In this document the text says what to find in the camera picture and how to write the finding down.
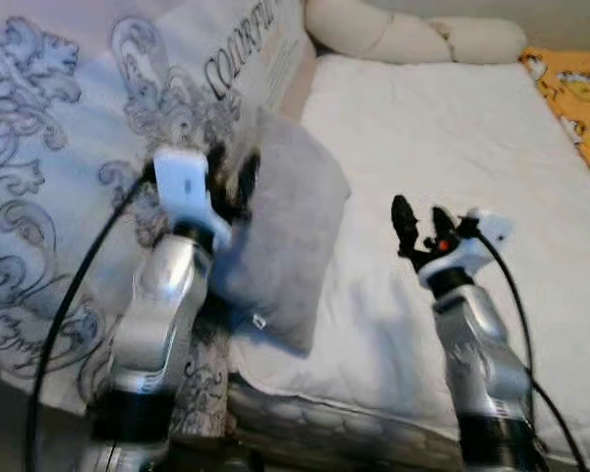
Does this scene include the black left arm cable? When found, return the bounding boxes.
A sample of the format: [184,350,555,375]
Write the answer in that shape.
[23,162,160,472]

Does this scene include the grey pillow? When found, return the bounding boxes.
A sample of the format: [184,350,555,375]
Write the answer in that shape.
[211,106,353,357]

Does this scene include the blue grey floral mattress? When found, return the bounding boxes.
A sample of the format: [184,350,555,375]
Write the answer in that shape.
[0,0,312,440]

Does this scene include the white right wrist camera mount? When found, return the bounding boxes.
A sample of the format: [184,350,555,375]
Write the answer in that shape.
[418,208,514,289]

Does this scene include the orange cartoon print blanket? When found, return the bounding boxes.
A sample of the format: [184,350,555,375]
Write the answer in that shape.
[519,47,590,184]

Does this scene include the white quilted mattress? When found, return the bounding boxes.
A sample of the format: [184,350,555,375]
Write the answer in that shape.
[226,54,590,472]

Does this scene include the beige bolster cushion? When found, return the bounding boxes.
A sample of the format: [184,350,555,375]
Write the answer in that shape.
[303,0,528,67]

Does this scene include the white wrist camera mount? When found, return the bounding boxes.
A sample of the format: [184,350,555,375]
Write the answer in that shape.
[418,208,514,289]
[152,147,233,233]

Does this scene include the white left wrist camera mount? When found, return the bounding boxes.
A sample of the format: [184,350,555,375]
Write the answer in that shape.
[152,147,233,233]

